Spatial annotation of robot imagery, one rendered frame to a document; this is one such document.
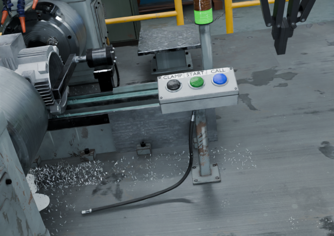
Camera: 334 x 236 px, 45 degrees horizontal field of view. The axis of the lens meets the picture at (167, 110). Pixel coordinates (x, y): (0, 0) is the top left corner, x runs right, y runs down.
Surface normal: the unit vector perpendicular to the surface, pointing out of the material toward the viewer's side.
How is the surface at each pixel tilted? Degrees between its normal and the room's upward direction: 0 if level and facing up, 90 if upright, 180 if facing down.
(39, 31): 90
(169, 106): 113
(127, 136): 90
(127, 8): 90
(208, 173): 90
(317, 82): 0
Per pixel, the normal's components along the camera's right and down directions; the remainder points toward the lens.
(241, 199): -0.13, -0.87
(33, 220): 0.99, -0.13
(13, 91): 0.69, -0.65
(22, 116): 0.88, -0.42
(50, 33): 0.03, 0.48
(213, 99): 0.07, 0.78
